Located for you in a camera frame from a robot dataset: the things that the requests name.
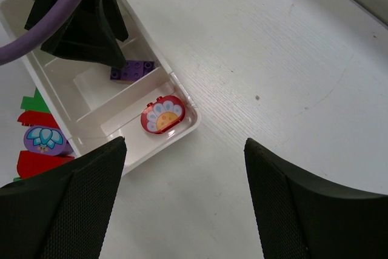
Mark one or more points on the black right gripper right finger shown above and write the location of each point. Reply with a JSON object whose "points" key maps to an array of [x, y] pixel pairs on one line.
{"points": [[301, 215]]}

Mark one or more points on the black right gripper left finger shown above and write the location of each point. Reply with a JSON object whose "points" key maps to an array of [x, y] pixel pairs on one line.
{"points": [[63, 212]]}

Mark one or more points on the purple studded lego brick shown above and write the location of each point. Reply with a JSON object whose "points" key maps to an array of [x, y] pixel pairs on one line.
{"points": [[132, 71]]}

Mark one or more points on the red double half-round lego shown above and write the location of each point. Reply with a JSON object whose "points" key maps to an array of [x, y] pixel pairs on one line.
{"points": [[30, 164]]}

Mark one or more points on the purple oval flower lego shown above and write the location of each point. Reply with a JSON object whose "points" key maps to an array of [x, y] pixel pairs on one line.
{"points": [[45, 140]]}

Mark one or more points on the green lego plates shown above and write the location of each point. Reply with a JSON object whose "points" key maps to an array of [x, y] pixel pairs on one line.
{"points": [[34, 103]]}

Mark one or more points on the red half-round lego brick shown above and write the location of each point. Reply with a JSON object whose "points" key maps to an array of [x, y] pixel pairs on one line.
{"points": [[33, 118]]}

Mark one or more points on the red oval flower lego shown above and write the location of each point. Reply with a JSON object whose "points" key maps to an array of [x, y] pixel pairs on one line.
{"points": [[166, 112]]}

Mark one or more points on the white three-compartment tray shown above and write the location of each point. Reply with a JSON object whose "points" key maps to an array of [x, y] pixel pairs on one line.
{"points": [[92, 110]]}

